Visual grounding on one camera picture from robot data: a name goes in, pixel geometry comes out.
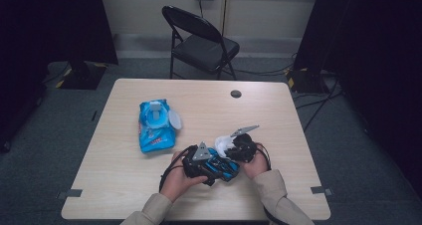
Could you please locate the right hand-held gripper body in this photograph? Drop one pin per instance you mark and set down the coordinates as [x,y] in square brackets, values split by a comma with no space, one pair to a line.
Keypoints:
[244,148]

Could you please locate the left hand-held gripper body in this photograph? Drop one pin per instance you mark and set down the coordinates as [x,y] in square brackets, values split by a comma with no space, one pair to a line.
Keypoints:
[199,165]

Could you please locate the blue toy car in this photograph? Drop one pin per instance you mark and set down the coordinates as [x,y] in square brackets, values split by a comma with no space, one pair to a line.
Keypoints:
[225,168]

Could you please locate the blue wet wipe packet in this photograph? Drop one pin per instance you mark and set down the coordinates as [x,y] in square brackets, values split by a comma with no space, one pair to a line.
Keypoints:
[157,140]

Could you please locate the person's right hand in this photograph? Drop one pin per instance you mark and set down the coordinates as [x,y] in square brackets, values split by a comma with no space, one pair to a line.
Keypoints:
[257,165]

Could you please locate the person's left hand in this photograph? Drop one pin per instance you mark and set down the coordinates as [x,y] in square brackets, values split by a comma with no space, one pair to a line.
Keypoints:
[175,183]

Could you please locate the grey table grommet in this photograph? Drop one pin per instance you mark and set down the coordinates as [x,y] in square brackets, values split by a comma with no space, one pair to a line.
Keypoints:
[236,94]

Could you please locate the grey tape strip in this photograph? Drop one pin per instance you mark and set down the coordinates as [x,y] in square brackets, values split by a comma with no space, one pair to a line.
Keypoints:
[321,190]
[71,193]

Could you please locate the black stand base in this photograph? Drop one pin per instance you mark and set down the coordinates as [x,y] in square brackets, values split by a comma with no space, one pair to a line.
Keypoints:
[307,80]
[83,77]

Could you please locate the black folding chair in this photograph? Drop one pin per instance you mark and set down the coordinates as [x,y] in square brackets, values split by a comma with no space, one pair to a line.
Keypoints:
[205,49]

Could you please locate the black curtain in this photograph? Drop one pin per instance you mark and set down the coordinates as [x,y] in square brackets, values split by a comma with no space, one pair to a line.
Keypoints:
[375,52]
[49,36]

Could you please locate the beige wall conduit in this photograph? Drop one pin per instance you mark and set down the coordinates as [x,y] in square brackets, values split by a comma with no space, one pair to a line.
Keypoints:
[225,12]

